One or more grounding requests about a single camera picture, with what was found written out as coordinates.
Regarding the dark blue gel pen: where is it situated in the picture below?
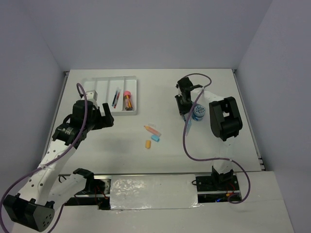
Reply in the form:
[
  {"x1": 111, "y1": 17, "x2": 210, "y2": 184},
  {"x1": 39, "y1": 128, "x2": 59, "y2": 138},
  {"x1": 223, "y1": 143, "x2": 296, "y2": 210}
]
[{"x1": 112, "y1": 87, "x2": 119, "y2": 107}]

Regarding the red gel pen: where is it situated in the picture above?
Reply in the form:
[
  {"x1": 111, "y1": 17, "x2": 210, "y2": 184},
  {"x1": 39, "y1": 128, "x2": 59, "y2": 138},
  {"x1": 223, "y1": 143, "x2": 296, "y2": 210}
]
[{"x1": 114, "y1": 89, "x2": 121, "y2": 108}]

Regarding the pink capped crayon tube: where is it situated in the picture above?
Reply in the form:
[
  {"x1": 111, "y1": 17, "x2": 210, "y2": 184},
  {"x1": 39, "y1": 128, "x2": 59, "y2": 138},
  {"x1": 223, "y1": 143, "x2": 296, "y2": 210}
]
[{"x1": 123, "y1": 91, "x2": 133, "y2": 111}]

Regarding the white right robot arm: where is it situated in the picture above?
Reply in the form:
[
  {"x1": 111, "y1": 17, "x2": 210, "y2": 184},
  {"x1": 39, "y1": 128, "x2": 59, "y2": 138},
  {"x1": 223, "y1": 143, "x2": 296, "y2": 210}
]
[{"x1": 175, "y1": 74, "x2": 243, "y2": 190}]

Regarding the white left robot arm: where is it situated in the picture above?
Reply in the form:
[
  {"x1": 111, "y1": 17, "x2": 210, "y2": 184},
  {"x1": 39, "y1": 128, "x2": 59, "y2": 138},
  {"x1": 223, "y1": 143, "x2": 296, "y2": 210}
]
[{"x1": 2, "y1": 100, "x2": 114, "y2": 232}]

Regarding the white compartment tray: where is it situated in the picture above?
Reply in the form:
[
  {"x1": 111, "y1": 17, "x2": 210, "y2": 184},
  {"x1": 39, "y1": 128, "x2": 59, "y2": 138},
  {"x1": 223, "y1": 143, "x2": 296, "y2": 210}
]
[{"x1": 82, "y1": 76, "x2": 138, "y2": 116}]

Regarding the light blue highlighter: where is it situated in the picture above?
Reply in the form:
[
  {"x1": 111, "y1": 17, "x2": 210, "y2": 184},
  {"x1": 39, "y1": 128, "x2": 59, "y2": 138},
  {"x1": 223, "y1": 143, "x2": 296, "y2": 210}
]
[{"x1": 185, "y1": 120, "x2": 192, "y2": 136}]

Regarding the orange highlighter cap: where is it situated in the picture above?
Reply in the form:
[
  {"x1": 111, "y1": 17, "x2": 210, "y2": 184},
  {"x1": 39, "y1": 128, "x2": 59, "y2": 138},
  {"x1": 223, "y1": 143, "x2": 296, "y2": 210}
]
[{"x1": 145, "y1": 140, "x2": 151, "y2": 149}]

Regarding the light blue highlighter cap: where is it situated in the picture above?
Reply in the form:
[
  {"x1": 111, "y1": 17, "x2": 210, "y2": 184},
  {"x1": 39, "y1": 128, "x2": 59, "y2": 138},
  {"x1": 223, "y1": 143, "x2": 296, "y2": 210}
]
[{"x1": 151, "y1": 134, "x2": 160, "y2": 142}]

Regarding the silver foil sheet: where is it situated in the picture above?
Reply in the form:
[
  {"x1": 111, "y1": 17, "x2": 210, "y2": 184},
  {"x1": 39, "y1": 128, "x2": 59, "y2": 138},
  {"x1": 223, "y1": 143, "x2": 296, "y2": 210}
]
[{"x1": 110, "y1": 174, "x2": 200, "y2": 210}]

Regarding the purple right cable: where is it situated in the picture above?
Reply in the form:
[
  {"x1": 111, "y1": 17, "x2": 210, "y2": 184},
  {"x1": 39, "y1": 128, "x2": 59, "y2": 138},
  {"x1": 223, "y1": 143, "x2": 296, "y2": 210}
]
[{"x1": 182, "y1": 73, "x2": 251, "y2": 204}]

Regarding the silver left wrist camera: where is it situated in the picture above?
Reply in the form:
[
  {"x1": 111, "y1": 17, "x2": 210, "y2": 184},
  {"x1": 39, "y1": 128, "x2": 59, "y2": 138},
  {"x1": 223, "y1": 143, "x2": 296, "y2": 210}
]
[{"x1": 86, "y1": 90, "x2": 98, "y2": 105}]

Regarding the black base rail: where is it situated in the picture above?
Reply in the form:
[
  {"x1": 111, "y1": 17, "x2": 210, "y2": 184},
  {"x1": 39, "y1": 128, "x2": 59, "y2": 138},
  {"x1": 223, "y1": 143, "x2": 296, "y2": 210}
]
[{"x1": 65, "y1": 174, "x2": 242, "y2": 211}]

